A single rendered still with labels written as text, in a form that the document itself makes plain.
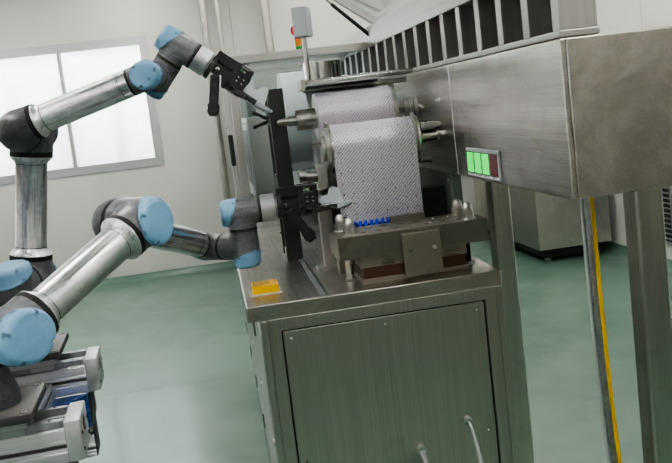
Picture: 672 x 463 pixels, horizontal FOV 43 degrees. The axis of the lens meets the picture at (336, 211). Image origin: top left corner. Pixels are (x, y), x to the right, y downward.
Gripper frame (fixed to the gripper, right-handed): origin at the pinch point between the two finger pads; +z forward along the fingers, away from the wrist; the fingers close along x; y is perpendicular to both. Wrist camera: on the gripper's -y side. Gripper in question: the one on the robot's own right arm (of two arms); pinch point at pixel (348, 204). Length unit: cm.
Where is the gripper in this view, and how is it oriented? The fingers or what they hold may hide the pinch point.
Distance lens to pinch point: 239.3
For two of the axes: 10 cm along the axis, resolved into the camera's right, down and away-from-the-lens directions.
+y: -1.2, -9.9, -1.2
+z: 9.8, -1.3, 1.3
